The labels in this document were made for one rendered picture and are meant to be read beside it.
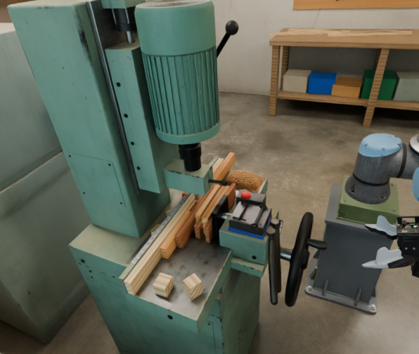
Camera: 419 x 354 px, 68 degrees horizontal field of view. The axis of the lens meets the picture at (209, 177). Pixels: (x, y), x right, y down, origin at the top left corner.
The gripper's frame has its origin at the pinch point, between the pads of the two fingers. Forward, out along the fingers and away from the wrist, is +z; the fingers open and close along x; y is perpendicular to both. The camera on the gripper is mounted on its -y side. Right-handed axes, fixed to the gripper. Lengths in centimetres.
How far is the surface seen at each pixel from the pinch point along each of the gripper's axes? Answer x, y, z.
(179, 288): 29, 12, 39
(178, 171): 3, 32, 44
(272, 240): 8.9, 10.2, 20.3
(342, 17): -333, 15, 32
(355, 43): -269, -2, 18
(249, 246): 12.0, 10.8, 26.0
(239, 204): 4.0, 19.3, 28.9
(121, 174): 11, 38, 58
